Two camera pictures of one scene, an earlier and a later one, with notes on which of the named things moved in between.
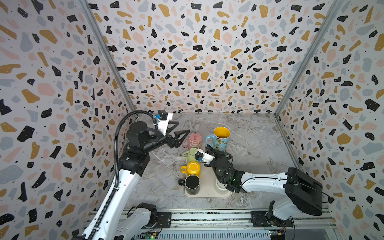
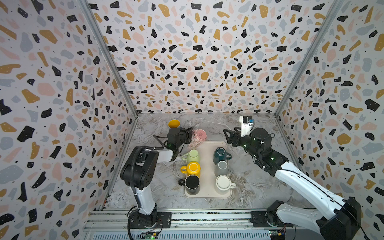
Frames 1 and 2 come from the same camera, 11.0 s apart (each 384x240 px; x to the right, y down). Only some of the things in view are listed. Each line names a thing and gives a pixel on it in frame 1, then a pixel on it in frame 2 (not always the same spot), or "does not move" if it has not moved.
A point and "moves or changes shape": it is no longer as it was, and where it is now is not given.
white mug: [223, 187] does not move
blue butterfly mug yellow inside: [219, 140] moves or changes shape
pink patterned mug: [194, 140] moves or changes shape
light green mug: [190, 155] does not move
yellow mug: [193, 167] does not move
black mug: [192, 184] does not move
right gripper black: [216, 158] -> [237, 138]
